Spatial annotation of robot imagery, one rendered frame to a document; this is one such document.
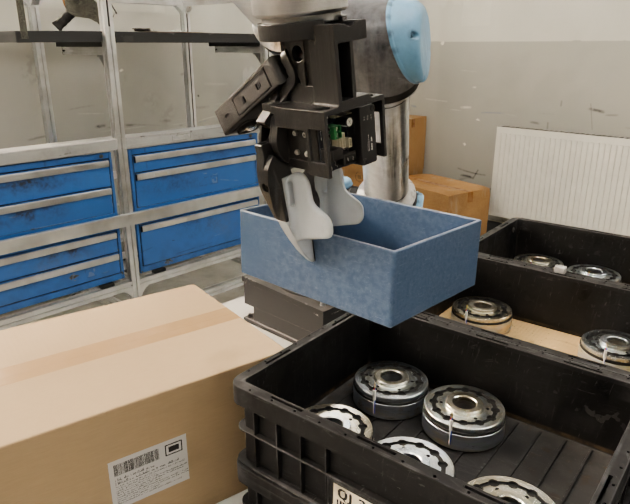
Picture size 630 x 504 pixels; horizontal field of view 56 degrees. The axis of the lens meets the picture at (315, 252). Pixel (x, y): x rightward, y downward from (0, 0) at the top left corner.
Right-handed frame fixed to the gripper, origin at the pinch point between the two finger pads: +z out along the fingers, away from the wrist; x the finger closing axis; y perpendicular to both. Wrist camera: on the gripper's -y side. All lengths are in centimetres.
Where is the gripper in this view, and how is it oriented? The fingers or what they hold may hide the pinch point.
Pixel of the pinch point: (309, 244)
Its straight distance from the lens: 56.8
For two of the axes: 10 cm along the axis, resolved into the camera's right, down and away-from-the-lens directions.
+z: 1.0, 9.0, 4.1
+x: 7.1, -3.6, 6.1
